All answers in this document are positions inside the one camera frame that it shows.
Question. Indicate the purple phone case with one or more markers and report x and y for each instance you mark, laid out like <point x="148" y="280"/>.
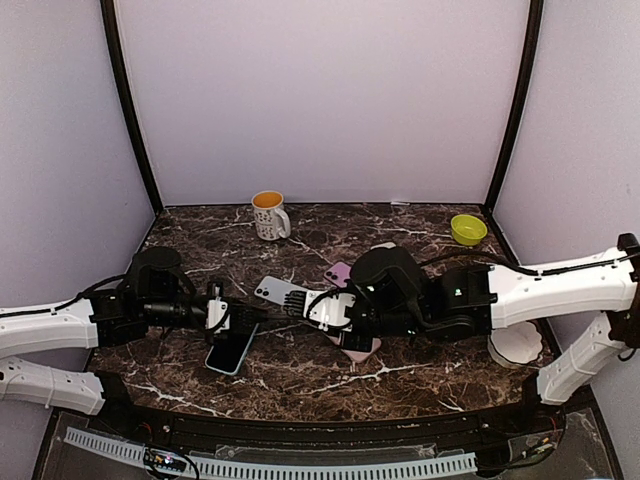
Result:
<point x="338" y="274"/>

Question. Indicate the black front rail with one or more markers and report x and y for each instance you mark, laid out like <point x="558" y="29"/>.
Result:
<point x="483" y="429"/>

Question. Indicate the white spotted mug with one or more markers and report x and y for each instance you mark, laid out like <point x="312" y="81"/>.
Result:
<point x="270" y="218"/>

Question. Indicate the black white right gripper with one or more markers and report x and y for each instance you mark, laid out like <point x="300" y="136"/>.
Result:
<point x="326" y="326"/>

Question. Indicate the yellow-green bowl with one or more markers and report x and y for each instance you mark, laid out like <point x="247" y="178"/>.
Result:
<point x="468" y="230"/>

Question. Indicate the white scalloped dish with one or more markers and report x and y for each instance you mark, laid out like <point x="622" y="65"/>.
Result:
<point x="515" y="346"/>

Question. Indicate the light blue bare phone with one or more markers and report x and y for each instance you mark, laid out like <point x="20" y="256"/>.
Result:
<point x="275" y="290"/>

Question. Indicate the grey slotted cable duct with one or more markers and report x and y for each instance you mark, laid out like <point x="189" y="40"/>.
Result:
<point x="247" y="464"/>

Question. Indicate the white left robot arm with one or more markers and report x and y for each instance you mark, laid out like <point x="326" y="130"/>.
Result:
<point x="154" y="292"/>

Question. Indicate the black frame post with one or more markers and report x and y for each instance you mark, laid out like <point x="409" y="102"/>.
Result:
<point x="525" y="70"/>
<point x="126" y="100"/>

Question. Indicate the left black frame post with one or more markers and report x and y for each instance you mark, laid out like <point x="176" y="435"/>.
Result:
<point x="126" y="100"/>

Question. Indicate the clear phone case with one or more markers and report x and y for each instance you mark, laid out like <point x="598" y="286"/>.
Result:
<point x="273" y="317"/>

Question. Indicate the right black frame post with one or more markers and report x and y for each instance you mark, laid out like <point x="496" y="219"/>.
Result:
<point x="525" y="70"/>

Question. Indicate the light blue phone case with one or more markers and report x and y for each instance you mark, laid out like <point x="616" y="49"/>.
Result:
<point x="228" y="351"/>

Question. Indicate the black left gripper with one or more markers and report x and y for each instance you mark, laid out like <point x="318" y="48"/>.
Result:
<point x="214" y="286"/>

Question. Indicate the white phone case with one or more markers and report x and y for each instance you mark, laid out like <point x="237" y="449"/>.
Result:
<point x="387" y="245"/>

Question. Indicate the pink phone case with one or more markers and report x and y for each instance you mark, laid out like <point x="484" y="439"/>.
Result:
<point x="357" y="357"/>

